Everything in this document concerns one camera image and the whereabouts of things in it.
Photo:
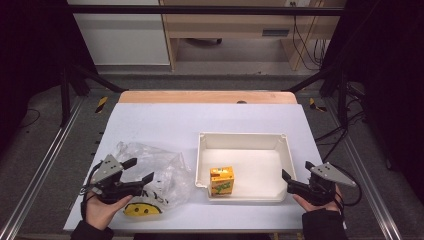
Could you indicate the white table cover sheet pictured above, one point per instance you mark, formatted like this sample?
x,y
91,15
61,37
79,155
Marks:
x,y
200,120

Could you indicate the yellow juice box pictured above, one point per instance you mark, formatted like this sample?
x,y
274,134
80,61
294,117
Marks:
x,y
221,181

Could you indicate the clear plastic bag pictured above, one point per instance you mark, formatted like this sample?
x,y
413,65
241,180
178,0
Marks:
x,y
170,173

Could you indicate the person's left hand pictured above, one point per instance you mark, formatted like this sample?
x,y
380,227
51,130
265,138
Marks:
x,y
101,213

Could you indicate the light wooden desk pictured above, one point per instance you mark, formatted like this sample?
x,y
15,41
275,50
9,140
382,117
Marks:
x,y
233,25

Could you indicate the black horizontal frame bar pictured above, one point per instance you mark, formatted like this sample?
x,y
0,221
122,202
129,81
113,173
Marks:
x,y
200,10

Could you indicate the white plastic bin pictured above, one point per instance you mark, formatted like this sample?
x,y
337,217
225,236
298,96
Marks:
x,y
256,160

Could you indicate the wooden table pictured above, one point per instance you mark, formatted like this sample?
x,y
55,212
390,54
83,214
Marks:
x,y
200,97

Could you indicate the aluminium rail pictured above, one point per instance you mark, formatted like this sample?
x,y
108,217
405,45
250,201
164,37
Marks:
x,y
43,166
366,173

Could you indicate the yellow black tape strip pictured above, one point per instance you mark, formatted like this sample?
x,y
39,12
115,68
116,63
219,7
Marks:
x,y
315,105
101,104

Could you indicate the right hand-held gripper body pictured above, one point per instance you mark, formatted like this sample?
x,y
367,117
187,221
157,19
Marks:
x,y
320,191

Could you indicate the person's right hand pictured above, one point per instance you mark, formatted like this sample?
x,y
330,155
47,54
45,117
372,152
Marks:
x,y
320,208

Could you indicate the black frame strut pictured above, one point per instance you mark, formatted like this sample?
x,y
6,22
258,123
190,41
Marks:
x,y
93,78
320,78

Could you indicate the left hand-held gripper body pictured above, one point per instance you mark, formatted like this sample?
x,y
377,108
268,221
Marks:
x,y
113,190

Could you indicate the white cabinet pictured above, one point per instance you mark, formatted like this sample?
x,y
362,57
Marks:
x,y
123,36

